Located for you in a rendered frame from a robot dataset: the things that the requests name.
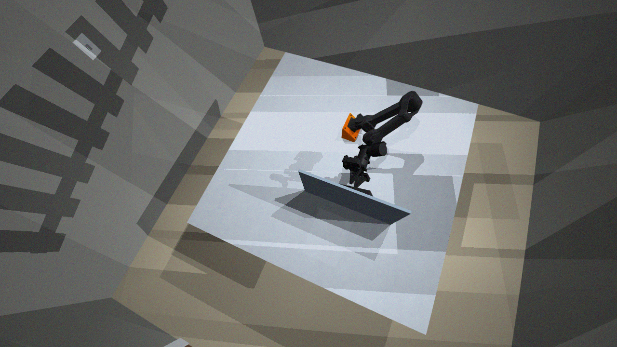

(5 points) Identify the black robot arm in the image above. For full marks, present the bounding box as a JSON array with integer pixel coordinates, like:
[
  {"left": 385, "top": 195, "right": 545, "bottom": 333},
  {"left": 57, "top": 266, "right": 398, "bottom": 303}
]
[{"left": 348, "top": 91, "right": 422, "bottom": 158}]

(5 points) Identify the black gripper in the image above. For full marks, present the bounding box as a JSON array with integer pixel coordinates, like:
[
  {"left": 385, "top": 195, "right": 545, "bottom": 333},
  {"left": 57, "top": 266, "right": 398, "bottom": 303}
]
[{"left": 346, "top": 154, "right": 370, "bottom": 187}]

